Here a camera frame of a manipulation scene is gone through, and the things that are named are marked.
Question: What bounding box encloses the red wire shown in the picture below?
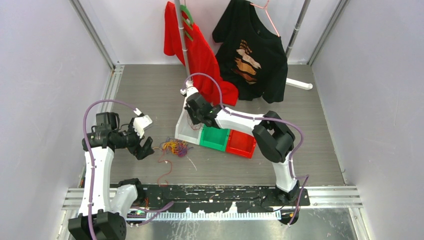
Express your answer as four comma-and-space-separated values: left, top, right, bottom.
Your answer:
156, 149, 174, 188

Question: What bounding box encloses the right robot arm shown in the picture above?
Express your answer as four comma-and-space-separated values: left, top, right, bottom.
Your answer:
184, 92, 300, 206

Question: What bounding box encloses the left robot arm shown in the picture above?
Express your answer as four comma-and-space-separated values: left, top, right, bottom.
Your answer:
68, 110, 155, 240

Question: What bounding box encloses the white plastic bin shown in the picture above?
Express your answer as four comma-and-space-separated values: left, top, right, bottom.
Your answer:
174, 108, 203, 145

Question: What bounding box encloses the red t-shirt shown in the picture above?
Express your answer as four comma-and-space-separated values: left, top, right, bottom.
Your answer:
163, 1, 239, 106

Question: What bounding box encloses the green plastic bin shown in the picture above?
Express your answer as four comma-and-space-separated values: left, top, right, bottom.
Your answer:
199, 126, 230, 152

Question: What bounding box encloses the red plastic bin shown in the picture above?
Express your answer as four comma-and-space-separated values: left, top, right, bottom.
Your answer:
225, 130, 256, 159

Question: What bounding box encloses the black printed t-shirt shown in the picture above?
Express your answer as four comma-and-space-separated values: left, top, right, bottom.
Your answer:
212, 0, 288, 104

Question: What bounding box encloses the green clothes hanger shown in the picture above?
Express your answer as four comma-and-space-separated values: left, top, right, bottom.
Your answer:
180, 5, 194, 42

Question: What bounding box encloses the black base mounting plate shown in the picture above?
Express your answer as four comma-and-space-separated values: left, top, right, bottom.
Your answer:
133, 184, 310, 214

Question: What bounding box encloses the metal clothes rack pole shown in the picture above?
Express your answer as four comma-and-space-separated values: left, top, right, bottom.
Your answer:
173, 0, 193, 84

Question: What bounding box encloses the pink clothes hanger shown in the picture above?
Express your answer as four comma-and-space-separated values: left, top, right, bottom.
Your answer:
250, 0, 281, 37

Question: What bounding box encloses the right metal rack pole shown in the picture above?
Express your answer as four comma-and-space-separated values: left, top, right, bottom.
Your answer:
285, 0, 311, 59

